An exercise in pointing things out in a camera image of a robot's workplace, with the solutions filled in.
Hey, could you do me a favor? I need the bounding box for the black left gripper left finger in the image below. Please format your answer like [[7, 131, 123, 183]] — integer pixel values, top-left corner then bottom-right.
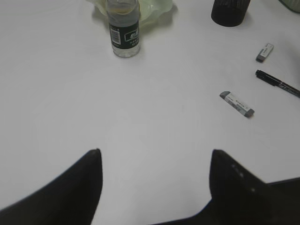
[[0, 149, 103, 225]]

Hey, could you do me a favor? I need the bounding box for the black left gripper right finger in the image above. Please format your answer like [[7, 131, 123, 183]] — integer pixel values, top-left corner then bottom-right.
[[165, 150, 300, 225]]

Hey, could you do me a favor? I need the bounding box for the clear water bottle green label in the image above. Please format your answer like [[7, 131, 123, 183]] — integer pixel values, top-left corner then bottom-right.
[[105, 0, 140, 58]]

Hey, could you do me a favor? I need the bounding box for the white grey eraser left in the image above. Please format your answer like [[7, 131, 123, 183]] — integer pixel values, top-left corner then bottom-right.
[[219, 91, 255, 118]]

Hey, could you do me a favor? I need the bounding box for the white grey eraser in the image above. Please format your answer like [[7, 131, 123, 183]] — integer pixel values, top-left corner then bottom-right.
[[219, 91, 255, 118], [255, 43, 274, 63]]

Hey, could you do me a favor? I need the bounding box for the black marker pen middle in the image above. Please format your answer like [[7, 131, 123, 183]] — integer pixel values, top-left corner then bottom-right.
[[255, 70, 300, 98]]

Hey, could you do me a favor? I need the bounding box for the white grey eraser top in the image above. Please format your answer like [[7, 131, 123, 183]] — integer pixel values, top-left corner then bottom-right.
[[255, 43, 274, 63]]

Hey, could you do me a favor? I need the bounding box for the black mesh pen holder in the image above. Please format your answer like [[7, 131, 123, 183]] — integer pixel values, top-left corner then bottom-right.
[[211, 0, 250, 27]]

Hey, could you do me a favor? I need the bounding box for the pale green plastic basket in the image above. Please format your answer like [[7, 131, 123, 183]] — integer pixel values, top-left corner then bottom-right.
[[279, 0, 300, 13]]

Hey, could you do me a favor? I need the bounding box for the pale green wavy plate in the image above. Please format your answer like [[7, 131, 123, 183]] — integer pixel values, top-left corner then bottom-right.
[[89, 0, 174, 28]]

